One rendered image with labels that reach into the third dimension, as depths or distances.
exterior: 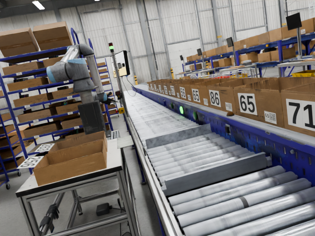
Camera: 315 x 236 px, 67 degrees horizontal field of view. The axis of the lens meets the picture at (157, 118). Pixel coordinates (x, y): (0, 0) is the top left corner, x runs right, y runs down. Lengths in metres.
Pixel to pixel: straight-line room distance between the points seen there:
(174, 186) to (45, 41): 2.75
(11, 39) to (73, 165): 2.35
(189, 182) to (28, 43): 2.84
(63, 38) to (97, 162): 2.24
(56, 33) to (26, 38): 0.35
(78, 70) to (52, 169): 0.99
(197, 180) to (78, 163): 0.68
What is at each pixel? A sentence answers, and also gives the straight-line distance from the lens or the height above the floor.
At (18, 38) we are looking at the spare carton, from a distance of 3.46.
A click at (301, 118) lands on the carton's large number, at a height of 0.95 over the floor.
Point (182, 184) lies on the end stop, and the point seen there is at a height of 0.74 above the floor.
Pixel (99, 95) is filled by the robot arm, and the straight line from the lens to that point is 2.82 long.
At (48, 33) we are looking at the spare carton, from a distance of 3.36.
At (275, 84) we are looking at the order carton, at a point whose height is 1.01.
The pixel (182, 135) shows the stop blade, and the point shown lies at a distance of 1.61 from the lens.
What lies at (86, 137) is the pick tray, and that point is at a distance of 1.98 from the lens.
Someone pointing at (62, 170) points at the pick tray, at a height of 0.80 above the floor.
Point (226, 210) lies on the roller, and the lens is 0.87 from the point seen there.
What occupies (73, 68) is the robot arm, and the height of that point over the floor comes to 1.39.
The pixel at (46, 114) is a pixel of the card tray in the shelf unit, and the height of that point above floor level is 0.98.
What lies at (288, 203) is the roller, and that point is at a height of 0.74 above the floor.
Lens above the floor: 1.23
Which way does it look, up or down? 11 degrees down
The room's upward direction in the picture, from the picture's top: 12 degrees counter-clockwise
